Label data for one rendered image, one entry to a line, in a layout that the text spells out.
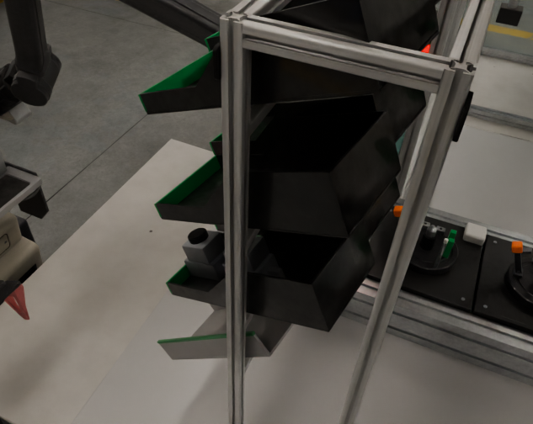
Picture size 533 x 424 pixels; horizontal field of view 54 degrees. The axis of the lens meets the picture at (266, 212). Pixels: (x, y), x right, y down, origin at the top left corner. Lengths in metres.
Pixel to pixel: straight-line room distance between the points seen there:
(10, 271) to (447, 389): 1.06
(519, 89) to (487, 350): 1.26
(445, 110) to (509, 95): 1.74
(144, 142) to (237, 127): 2.69
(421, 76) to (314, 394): 0.81
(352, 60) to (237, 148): 0.14
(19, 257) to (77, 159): 1.67
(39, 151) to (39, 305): 2.02
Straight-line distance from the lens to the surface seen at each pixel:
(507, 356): 1.18
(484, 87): 2.15
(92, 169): 3.01
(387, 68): 0.40
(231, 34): 0.43
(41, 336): 1.23
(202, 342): 0.85
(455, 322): 1.14
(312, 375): 1.12
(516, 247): 1.17
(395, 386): 1.14
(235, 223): 0.54
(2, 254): 1.49
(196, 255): 0.78
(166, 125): 3.27
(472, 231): 1.29
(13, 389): 1.18
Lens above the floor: 1.83
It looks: 43 degrees down
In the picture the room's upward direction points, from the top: 3 degrees clockwise
